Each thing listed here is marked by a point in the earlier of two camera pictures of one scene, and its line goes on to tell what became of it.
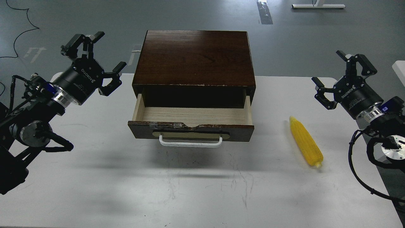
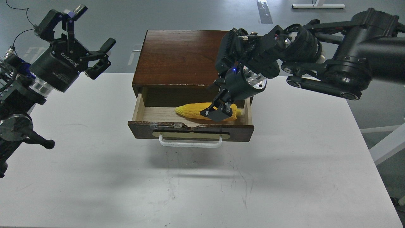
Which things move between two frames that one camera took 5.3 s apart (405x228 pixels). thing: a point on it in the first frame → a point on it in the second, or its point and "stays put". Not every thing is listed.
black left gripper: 80,80 → 60,64
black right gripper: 353,92 → 238,83
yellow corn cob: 306,143 → 193,110
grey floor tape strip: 264,13 stays put
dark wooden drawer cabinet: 194,69 stays put
